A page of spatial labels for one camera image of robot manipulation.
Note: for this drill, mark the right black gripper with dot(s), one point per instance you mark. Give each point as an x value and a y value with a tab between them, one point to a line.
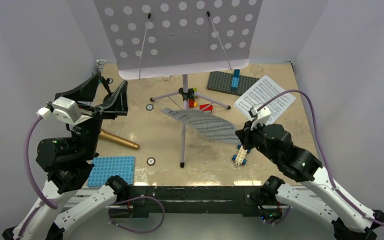
244	134

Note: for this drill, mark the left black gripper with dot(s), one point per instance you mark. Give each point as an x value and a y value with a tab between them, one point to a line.
117	105

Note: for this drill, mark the gold microphone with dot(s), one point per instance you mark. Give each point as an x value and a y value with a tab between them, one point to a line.
118	140

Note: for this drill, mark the white sheet music pages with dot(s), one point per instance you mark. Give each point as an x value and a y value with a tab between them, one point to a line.
259	93

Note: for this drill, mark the lilac music stand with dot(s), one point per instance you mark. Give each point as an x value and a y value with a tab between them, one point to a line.
157	38

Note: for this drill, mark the black microphone stand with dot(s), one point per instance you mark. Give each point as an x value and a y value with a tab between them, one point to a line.
121	91

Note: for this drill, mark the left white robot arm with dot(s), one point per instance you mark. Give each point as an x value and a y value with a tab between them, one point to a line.
67	220

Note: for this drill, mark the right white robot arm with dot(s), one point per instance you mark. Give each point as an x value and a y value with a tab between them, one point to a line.
350	220

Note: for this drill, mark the white brick car blue wheels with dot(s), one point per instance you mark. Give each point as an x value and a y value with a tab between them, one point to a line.
239	159

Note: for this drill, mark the poker chip near centre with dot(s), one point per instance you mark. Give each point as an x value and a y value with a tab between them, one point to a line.
149	107

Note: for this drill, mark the red and grey brick hammer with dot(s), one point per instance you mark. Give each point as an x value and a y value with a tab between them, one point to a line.
207	108

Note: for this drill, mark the blue brick stack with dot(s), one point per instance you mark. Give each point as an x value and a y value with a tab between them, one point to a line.
235	80

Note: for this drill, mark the dark grey building baseplate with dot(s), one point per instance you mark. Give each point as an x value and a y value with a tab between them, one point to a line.
222	82

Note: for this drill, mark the red brick yellow wheels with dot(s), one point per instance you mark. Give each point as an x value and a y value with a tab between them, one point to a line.
192	103

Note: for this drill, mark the light blue building baseplate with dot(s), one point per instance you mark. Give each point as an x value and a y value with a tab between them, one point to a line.
105	167

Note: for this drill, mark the green brick toy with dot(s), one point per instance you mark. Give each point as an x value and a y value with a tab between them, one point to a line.
194	95

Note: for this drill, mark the poker chip near front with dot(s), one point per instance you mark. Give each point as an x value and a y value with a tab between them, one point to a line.
151	161

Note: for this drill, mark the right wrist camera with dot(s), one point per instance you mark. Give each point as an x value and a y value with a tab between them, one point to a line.
259	115

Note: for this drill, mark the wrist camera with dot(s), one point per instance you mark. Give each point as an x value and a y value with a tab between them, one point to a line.
64	110
259	115

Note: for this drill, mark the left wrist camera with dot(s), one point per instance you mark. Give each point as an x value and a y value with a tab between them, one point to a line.
64	110

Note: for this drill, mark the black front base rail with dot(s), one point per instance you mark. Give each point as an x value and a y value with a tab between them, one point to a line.
242	200

